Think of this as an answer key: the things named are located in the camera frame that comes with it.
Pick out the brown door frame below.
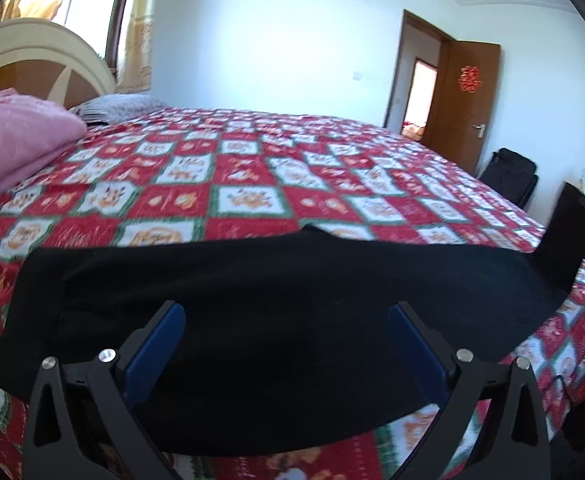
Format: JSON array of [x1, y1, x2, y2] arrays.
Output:
[[383, 8, 456, 136]]

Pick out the cream and wood headboard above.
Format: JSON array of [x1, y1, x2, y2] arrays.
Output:
[[0, 17, 118, 111]]

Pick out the black folding chair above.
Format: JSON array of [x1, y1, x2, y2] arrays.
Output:
[[477, 147, 539, 209]]

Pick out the red paper door decoration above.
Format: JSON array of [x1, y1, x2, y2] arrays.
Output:
[[457, 64, 479, 93]]

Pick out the striped pillow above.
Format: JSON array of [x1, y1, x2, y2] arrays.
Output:
[[67, 92, 170, 126]]

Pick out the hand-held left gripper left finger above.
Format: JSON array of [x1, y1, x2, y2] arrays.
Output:
[[22, 300, 188, 480]]

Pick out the brown framed window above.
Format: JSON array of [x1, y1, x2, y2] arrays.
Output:
[[65, 0, 140, 73]]

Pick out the narrow yellow curtain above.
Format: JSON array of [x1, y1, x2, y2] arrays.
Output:
[[117, 0, 160, 96]]

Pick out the red cartoon patchwork bed sheet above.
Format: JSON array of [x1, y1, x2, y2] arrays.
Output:
[[0, 105, 585, 480]]

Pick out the folded pink blanket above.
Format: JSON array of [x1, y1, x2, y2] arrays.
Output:
[[0, 87, 87, 221]]

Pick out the black pants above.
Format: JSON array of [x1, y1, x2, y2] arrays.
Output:
[[0, 205, 585, 457]]

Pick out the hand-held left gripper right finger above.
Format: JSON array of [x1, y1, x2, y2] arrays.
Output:
[[387, 301, 553, 480]]

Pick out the brown wooden door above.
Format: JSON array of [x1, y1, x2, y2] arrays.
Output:
[[423, 40, 502, 177]]

